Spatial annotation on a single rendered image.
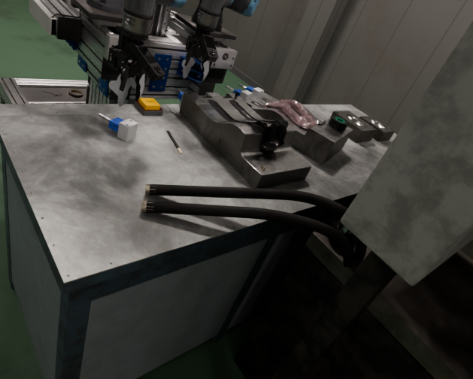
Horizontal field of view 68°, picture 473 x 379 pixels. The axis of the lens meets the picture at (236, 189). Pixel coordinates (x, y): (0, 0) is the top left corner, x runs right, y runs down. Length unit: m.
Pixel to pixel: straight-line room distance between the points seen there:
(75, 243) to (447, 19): 3.26
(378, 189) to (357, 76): 3.22
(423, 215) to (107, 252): 0.62
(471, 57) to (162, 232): 0.69
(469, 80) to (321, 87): 3.49
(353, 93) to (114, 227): 3.23
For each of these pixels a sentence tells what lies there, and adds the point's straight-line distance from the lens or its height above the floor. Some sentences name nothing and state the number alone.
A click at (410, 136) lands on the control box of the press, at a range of 0.60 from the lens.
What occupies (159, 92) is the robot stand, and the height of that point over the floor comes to 0.71.
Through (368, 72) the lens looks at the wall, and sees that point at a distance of 3.77.
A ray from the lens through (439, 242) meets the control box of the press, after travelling 0.61.
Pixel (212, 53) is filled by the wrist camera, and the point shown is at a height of 1.06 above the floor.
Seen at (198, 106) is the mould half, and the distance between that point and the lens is 1.35.
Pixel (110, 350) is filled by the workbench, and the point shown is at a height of 0.39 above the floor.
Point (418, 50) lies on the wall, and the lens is 3.60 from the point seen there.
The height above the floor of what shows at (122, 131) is 0.83.
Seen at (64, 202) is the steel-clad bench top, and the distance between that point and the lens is 0.93.
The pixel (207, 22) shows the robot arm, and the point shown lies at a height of 1.14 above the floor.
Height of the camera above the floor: 1.42
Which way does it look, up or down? 34 degrees down
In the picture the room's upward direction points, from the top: 22 degrees clockwise
